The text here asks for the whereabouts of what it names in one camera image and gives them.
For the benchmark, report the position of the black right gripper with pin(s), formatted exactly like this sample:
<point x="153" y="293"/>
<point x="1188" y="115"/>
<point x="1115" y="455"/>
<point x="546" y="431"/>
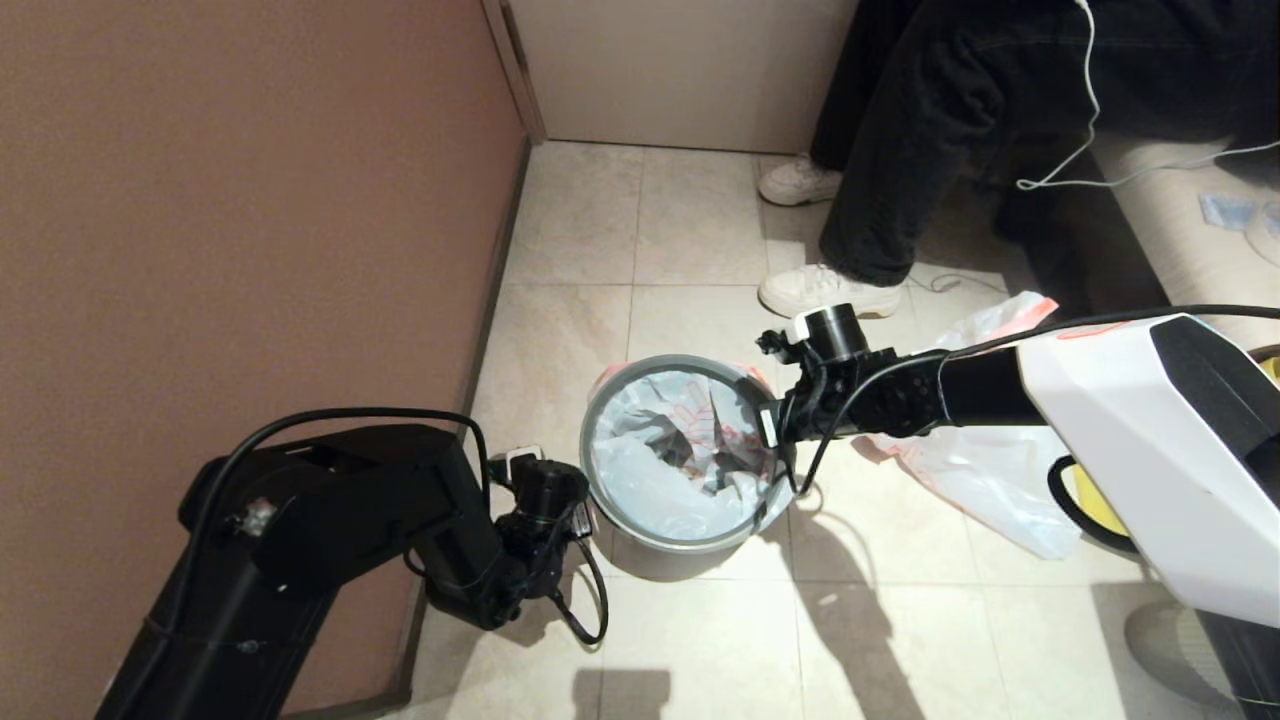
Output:
<point x="800" y="415"/>

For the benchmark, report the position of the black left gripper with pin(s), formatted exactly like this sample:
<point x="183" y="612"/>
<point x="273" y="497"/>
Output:
<point x="555" y="560"/>

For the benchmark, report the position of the fresh white plastic bag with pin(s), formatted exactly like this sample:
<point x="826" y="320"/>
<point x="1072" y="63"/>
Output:
<point x="680" y="470"/>

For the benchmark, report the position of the used translucent trash bag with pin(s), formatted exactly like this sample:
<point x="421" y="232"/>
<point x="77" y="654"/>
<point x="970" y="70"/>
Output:
<point x="1000" y="490"/>

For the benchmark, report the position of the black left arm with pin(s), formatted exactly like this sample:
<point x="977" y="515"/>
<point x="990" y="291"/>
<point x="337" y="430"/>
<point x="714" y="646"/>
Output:
<point x="330" y="530"/>

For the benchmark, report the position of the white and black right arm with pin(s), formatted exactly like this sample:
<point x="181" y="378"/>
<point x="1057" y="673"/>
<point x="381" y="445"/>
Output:
<point x="1150" y="430"/>

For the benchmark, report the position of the black round trash bin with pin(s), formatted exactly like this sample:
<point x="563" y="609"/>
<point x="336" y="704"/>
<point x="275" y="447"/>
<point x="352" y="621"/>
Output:
<point x="660" y="565"/>

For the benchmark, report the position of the yellow fabric bag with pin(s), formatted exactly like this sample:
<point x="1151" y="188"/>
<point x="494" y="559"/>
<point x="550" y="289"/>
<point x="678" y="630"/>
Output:
<point x="1095" y="510"/>

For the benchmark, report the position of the white left sneaker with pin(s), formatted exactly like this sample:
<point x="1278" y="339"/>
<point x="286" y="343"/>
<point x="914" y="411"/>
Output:
<point x="810" y="290"/>

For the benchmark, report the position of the white sneaker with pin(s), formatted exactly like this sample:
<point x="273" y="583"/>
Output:
<point x="800" y="183"/>
<point x="810" y="290"/>

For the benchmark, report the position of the white right sneaker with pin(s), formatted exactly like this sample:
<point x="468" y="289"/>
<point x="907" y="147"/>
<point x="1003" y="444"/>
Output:
<point x="800" y="183"/>

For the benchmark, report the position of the person's left black trouser leg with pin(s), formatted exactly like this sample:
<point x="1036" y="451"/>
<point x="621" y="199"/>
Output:
<point x="900" y="180"/>

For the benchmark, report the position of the person's black trouser leg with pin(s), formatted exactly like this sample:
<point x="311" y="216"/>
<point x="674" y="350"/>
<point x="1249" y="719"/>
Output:
<point x="850" y="80"/>
<point x="900" y="180"/>

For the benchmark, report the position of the person's right black trouser leg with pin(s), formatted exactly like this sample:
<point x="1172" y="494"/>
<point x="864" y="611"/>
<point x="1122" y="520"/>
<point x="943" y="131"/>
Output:
<point x="850" y="80"/>

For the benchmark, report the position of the light blue packet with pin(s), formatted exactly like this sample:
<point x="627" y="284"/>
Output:
<point x="1225" y="210"/>

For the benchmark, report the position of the brown textured partition panel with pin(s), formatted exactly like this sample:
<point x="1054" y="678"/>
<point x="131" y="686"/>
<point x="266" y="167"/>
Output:
<point x="200" y="200"/>

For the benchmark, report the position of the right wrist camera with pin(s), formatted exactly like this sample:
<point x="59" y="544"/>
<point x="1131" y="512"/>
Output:
<point x="775" y="345"/>

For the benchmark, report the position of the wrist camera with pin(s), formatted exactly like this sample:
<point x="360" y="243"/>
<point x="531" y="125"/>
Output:
<point x="775" y="345"/>
<point x="520" y="462"/>

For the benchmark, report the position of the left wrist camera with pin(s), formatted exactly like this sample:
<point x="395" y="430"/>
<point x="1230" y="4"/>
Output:
<point x="520" y="462"/>

